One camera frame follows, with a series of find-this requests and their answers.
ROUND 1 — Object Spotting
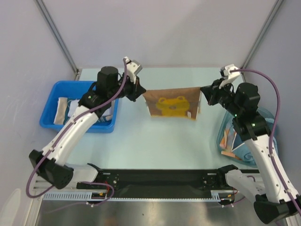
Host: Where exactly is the aluminium frame rail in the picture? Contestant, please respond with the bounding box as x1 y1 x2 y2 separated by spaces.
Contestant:
33 176 77 191

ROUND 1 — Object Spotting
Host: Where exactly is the translucent teal basket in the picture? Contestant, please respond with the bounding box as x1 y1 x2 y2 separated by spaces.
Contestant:
215 105 279 168

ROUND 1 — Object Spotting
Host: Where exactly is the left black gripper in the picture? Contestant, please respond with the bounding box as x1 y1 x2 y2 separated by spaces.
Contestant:
108 72 145 102

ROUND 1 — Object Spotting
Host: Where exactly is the light blue Doraemon towel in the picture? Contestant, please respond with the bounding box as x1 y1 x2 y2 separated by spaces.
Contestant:
218 117 278 167

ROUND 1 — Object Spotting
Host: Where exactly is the white lavender towel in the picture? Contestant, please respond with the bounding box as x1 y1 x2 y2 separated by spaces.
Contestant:
67 99 113 122

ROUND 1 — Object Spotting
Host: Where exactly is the blue plastic bin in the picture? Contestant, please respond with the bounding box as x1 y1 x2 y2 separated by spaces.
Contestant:
40 81 119 133

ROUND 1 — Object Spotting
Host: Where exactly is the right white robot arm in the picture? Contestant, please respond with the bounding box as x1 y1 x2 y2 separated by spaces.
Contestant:
200 79 301 224

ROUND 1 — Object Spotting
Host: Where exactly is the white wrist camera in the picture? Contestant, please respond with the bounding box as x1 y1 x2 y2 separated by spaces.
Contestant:
123 56 143 84
219 64 241 89

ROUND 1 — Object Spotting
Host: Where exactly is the white slotted cable duct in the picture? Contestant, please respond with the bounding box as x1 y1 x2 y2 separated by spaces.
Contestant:
43 190 250 203

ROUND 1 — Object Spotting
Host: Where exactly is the yellow white towel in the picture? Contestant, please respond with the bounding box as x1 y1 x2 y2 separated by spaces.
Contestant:
143 87 202 120

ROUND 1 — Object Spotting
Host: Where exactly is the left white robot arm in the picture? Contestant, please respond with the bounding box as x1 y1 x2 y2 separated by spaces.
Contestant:
29 62 146 189

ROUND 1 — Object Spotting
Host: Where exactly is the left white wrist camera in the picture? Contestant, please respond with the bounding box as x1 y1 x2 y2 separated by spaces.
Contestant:
123 56 143 84

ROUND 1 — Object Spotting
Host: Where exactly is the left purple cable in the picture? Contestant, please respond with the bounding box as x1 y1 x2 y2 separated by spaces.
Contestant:
25 58 129 208

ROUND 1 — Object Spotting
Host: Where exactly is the teal beige Doraemon towel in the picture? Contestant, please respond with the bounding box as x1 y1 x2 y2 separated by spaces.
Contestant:
54 97 114 125

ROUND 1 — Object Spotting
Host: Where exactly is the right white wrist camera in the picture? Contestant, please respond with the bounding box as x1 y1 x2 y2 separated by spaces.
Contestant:
219 64 241 89

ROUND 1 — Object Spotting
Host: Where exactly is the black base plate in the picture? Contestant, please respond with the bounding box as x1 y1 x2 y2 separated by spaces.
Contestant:
76 168 261 202

